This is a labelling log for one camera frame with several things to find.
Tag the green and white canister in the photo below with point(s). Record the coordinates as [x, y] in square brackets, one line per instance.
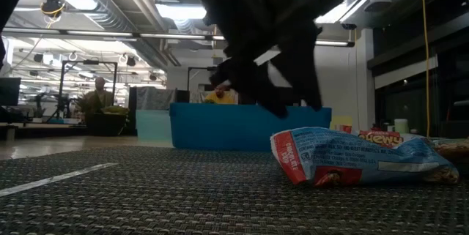
[401, 127]

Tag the black gantry frame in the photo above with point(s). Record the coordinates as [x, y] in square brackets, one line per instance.
[198, 69]
[89, 62]

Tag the teal plastic bin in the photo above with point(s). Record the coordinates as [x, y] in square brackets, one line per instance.
[154, 125]

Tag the long ceiling light rail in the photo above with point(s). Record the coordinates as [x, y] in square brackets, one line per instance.
[110, 33]

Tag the blue plastic bin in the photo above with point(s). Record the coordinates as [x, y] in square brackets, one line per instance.
[220, 129]

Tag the silver ventilation duct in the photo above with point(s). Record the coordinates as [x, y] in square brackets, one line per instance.
[110, 19]

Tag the white tape strip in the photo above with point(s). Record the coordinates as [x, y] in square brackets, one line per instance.
[55, 180]

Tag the background work table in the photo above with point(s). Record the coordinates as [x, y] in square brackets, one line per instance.
[36, 129]

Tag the grey covered equipment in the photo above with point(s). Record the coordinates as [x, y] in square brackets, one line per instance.
[154, 97]

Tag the person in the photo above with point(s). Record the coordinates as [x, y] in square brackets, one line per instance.
[99, 97]
[220, 99]

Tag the red container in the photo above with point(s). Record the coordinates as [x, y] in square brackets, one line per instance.
[343, 129]

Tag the ceiling security camera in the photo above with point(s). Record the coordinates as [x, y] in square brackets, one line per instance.
[349, 26]

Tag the dark pot with green plant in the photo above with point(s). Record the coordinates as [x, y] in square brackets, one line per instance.
[106, 123]

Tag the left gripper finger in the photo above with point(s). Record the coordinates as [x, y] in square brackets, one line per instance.
[300, 66]
[253, 88]

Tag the yellow plastic bin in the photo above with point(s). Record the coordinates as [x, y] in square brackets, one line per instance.
[340, 122]

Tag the grey ribbed mat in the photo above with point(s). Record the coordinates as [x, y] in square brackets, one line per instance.
[146, 198]

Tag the black monitor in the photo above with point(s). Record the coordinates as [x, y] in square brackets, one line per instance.
[9, 92]

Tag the bright ceiling light panel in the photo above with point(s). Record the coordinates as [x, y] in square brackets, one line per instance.
[183, 11]

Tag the red and blue granola bar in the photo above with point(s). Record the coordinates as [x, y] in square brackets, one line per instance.
[381, 139]
[348, 154]

